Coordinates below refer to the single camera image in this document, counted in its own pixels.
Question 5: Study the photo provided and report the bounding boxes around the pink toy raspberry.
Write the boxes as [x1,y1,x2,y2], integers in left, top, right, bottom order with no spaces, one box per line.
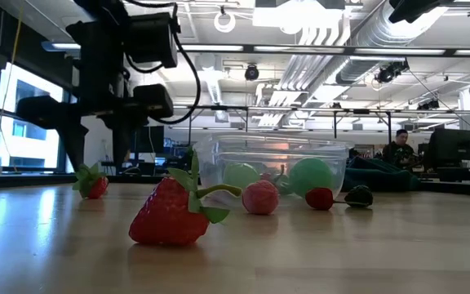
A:
[242,180,280,216]

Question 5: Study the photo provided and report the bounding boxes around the black toy blackberry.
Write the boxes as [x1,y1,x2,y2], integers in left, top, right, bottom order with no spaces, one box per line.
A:
[344,184,375,208]

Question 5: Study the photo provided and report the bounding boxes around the dark green cloth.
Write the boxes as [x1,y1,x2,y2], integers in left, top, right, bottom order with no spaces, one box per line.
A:
[342,156,423,194]

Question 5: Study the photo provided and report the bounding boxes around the black metal table frame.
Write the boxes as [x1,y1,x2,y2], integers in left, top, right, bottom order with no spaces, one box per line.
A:
[0,171,470,198]

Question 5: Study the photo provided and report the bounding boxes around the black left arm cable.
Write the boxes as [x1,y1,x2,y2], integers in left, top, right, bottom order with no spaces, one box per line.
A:
[124,0,202,126]

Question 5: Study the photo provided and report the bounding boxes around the long ceiling light strip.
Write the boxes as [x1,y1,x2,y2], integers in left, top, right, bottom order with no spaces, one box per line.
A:
[41,40,470,57]

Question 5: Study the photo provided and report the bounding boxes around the light green toy apple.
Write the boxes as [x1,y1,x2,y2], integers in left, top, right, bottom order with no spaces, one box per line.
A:
[222,162,261,191]

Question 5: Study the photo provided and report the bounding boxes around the black ceiling spotlight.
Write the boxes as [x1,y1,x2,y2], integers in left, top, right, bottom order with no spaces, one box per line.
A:
[416,99,441,111]
[244,64,260,82]

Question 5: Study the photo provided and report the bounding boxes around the black ceiling camera cluster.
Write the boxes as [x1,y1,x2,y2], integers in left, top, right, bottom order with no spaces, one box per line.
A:
[374,60,410,85]

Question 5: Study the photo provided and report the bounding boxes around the clear plastic tupperware container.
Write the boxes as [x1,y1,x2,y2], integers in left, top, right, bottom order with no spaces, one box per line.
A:
[193,131,355,207]

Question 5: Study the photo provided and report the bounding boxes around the large window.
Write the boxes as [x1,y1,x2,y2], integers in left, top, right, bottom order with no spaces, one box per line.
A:
[0,60,73,175]

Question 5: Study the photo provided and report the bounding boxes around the green toy lime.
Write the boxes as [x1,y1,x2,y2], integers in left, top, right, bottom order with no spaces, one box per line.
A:
[287,157,335,199]

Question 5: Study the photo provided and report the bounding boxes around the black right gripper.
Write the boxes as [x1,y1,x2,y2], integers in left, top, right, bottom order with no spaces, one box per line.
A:
[388,0,470,25]

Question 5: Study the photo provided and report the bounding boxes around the white ceiling ring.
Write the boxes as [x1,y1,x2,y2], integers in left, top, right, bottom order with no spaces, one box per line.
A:
[213,10,237,34]

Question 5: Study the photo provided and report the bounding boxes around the black computer monitor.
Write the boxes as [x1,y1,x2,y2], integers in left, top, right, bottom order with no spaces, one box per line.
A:
[131,125,166,154]
[428,128,470,168]

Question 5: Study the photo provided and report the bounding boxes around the silver ventilation duct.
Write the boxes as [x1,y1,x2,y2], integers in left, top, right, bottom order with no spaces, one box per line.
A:
[335,0,450,85]

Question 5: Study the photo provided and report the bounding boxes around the red toy cherry with stem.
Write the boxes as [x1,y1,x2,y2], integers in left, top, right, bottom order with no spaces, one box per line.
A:
[304,187,347,212]

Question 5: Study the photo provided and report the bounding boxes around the person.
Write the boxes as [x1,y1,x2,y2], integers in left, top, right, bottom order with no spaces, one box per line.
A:
[380,128,422,171]

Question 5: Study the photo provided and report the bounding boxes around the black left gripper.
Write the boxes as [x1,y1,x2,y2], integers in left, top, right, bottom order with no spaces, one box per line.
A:
[16,83,175,169]

